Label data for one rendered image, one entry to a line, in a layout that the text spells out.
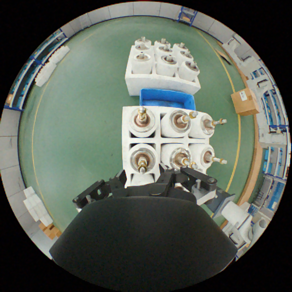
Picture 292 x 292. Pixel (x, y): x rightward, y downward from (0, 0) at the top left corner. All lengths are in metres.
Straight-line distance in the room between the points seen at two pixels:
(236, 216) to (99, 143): 0.87
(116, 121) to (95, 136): 0.17
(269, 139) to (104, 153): 2.37
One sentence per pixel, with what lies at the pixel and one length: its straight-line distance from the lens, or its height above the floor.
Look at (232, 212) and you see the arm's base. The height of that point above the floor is 0.37.
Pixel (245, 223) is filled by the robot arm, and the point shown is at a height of 0.49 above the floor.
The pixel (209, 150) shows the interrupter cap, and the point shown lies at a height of 0.25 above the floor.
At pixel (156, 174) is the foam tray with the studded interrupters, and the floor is 0.18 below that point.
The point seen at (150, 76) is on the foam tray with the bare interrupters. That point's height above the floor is 0.18.
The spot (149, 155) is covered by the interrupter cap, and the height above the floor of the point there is 0.25.
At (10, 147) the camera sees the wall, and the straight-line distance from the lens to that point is 5.08.
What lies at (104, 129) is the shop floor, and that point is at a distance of 0.55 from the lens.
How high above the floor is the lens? 0.49
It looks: 86 degrees down
